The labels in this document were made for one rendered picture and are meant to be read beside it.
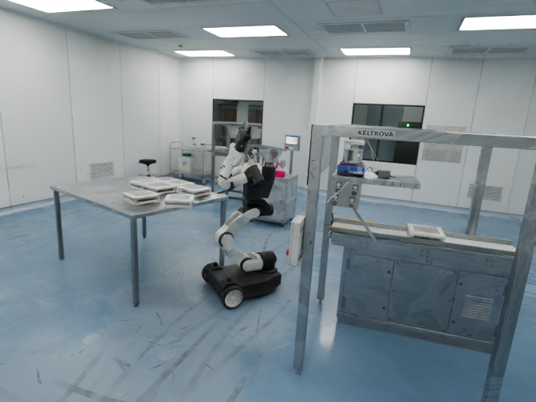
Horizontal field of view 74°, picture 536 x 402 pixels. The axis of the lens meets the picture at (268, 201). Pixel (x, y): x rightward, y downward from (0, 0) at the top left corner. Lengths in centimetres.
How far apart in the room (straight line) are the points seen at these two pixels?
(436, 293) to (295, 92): 599
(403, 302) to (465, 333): 48
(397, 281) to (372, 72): 554
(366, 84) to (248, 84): 263
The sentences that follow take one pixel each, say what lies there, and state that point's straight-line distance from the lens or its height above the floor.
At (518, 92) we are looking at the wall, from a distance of 795.
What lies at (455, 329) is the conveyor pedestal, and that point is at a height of 14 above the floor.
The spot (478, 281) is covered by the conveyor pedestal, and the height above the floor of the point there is 55.
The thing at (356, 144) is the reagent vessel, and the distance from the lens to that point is 271.
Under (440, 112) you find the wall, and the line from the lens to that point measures 776.
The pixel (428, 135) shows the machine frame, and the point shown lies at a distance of 200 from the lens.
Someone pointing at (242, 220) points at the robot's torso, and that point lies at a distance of 317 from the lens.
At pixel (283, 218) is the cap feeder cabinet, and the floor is 15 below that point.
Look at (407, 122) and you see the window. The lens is 775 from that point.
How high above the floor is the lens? 163
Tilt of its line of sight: 13 degrees down
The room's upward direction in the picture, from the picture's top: 3 degrees clockwise
